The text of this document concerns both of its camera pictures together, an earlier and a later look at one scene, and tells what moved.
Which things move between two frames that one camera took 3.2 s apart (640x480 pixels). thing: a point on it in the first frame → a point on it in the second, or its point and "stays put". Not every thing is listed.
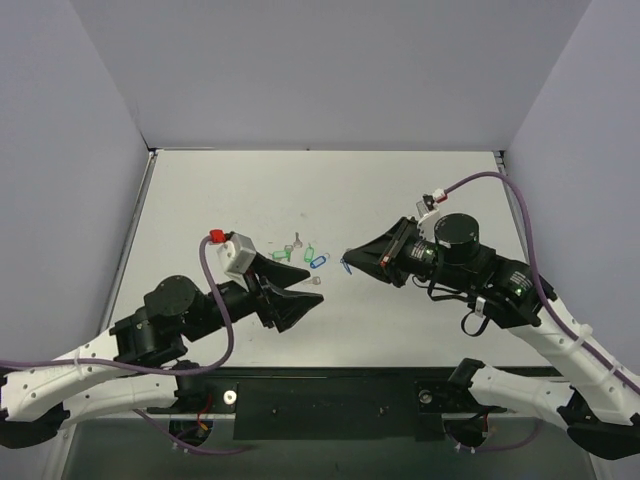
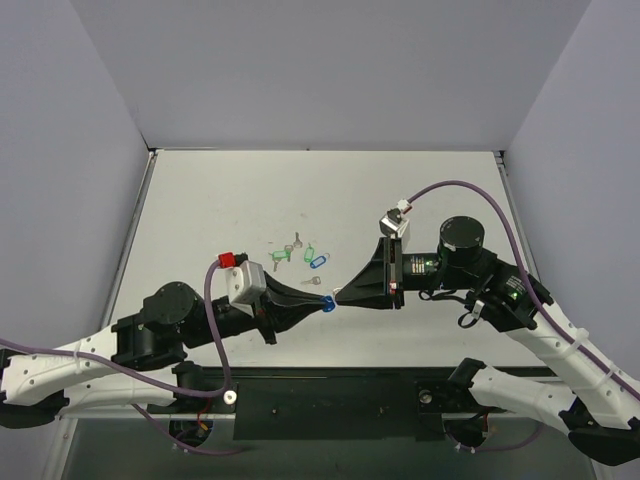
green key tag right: (308, 254) stays put
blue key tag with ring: (347, 267) → (328, 304)
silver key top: (298, 242) stays put
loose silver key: (315, 280) stays put
